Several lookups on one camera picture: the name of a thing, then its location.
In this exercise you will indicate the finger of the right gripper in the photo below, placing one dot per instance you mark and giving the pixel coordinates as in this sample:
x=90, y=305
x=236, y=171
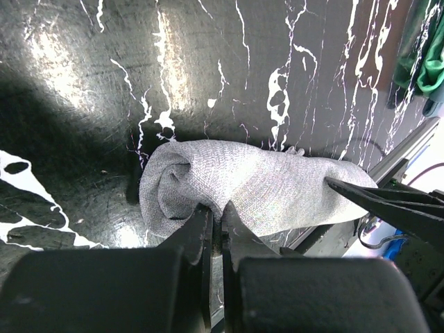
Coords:
x=418, y=214

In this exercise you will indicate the stack of coloured cloths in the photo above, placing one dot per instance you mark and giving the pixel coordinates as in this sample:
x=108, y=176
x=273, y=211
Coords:
x=421, y=62

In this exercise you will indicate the grey cloth napkin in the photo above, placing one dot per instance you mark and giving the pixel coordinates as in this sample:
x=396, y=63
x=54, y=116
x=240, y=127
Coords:
x=271, y=191

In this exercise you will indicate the black marble pattern mat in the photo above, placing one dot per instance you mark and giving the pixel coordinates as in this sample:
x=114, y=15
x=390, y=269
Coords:
x=89, y=89

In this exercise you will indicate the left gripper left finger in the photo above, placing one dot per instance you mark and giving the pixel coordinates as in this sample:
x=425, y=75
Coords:
x=160, y=289

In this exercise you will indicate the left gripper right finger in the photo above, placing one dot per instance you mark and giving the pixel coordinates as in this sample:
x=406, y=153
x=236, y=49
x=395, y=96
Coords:
x=267, y=292

